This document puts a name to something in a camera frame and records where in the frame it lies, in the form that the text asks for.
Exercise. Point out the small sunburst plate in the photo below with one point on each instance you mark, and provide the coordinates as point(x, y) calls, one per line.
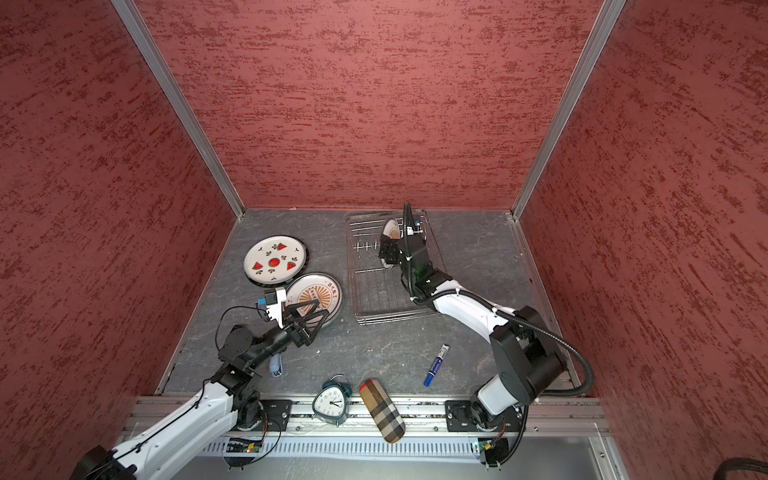
point(321, 293)

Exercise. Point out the plaid cylindrical case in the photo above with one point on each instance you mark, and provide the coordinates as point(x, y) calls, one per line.
point(382, 410)

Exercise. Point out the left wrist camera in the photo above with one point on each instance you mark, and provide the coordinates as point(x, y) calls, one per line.
point(271, 305)

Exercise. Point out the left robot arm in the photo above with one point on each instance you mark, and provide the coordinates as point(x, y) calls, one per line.
point(228, 399)

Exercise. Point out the dark striped rim plate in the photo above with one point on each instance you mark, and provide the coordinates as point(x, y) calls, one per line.
point(255, 279)

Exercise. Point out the teal alarm clock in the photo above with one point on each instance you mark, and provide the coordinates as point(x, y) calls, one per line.
point(332, 402)

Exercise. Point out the wire dish rack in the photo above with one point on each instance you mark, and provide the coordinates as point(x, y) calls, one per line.
point(377, 293)

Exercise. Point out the white plate red text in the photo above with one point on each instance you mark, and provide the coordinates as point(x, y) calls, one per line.
point(339, 300)

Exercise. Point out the small light blue object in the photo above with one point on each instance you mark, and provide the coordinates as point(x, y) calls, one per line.
point(276, 366)

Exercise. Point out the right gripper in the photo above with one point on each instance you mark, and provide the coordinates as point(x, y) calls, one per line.
point(391, 246)

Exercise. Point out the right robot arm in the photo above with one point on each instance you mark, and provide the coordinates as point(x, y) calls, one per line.
point(531, 360)

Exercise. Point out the blue marker pen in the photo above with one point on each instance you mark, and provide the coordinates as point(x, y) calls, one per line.
point(436, 365)

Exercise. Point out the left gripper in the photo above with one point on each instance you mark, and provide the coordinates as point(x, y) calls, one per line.
point(301, 336)

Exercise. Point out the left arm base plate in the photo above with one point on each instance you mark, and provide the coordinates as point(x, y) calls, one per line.
point(264, 415)

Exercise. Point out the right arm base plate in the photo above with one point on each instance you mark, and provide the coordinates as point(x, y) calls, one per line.
point(462, 415)

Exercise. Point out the aluminium front rail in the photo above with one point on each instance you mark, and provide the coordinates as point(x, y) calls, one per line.
point(423, 416)

